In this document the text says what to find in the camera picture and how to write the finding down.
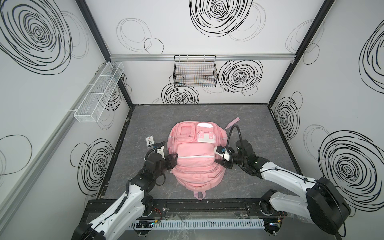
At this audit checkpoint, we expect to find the small white card packet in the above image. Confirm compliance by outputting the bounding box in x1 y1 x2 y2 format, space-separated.
146 136 155 148

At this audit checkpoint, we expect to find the pink student backpack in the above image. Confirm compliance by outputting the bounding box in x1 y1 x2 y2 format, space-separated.
167 118 240 201

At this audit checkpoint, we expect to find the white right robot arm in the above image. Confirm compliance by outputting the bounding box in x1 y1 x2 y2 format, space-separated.
214 140 352 236

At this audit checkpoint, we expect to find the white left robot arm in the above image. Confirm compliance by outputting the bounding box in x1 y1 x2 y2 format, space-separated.
72 153 178 240

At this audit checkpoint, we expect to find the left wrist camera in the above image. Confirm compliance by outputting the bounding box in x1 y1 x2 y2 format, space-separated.
155 145 166 159

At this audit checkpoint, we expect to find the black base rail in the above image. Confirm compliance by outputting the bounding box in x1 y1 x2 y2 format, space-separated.
86 197 289 220

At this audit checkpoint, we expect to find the white slotted cable duct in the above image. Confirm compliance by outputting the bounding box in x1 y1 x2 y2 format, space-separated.
127 219 265 231

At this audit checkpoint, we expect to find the white mesh wall shelf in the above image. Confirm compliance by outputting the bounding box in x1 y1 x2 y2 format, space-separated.
74 62 125 123

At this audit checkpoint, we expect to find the black wire wall basket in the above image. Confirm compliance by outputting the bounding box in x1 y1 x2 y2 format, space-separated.
173 55 219 88

